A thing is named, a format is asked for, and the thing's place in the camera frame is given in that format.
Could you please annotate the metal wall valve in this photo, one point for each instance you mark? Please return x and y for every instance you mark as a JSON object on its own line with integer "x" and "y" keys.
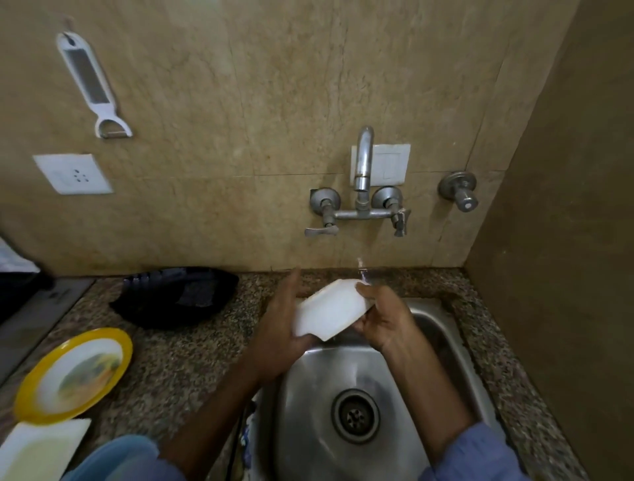
{"x": 458, "y": 191}

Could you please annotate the white rectangular plate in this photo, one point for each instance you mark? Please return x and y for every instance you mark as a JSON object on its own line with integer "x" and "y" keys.
{"x": 34, "y": 456}

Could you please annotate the white grater peeler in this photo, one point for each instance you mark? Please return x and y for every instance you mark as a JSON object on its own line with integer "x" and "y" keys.
{"x": 86, "y": 74}

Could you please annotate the grey flat tray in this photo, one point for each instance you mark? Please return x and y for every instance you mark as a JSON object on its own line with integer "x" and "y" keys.
{"x": 44, "y": 317}

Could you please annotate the dark scouring pad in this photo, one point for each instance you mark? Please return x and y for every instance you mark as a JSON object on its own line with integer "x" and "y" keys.
{"x": 198, "y": 295}

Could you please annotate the metal wall faucet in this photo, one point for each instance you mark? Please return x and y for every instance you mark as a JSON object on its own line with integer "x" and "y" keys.
{"x": 364, "y": 153}

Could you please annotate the person's right hand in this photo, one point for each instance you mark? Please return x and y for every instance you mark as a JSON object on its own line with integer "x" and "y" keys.
{"x": 394, "y": 324}

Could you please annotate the white switch plate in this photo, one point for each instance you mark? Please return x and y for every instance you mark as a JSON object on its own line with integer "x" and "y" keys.
{"x": 391, "y": 163}

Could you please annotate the steel sink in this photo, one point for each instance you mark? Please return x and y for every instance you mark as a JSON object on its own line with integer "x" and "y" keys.
{"x": 317, "y": 396}

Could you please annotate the person's left hand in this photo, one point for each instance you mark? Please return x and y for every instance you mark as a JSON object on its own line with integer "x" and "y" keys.
{"x": 275, "y": 347}

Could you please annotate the yellow rimmed picture bowl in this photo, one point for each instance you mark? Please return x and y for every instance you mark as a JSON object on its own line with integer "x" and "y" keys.
{"x": 74, "y": 376}

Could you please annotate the black plastic dish rack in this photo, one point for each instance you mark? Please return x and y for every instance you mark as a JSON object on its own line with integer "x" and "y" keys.
{"x": 20, "y": 292}

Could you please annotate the person's right forearm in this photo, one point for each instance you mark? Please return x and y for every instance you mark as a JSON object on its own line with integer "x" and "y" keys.
{"x": 431, "y": 396}

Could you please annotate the person's left forearm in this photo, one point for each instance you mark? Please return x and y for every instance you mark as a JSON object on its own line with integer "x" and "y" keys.
{"x": 208, "y": 431}

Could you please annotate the person's left blue sleeve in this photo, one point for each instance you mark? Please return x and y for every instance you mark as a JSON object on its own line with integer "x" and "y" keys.
{"x": 158, "y": 471}

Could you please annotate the white wall socket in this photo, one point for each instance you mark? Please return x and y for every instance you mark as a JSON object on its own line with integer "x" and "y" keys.
{"x": 72, "y": 174}

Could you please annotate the black ribbed plastic tray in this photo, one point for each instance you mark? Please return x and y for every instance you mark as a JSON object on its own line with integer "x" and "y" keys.
{"x": 148, "y": 302}

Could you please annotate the white bowl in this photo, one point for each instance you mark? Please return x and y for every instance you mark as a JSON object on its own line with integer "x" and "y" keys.
{"x": 332, "y": 312}

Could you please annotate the white plastic bag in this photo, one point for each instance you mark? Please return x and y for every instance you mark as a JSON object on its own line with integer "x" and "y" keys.
{"x": 12, "y": 260}

